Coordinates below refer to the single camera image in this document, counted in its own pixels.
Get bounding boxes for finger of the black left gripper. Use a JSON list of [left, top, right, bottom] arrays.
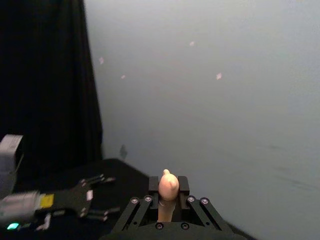
[[81, 173, 117, 191], [80, 206, 121, 222]]

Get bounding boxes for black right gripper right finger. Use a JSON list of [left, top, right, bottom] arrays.
[[175, 175, 227, 231]]

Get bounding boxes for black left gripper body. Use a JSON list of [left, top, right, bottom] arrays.
[[34, 178, 95, 219]]

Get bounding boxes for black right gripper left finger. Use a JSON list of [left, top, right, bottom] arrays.
[[112, 175, 161, 231]]

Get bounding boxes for small white plastic piece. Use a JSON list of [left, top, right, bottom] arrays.
[[156, 168, 180, 223]]

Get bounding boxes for black table cloth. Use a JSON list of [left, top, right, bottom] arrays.
[[0, 157, 256, 240]]

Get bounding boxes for black hanging curtain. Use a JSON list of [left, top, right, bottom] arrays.
[[0, 0, 104, 181]]

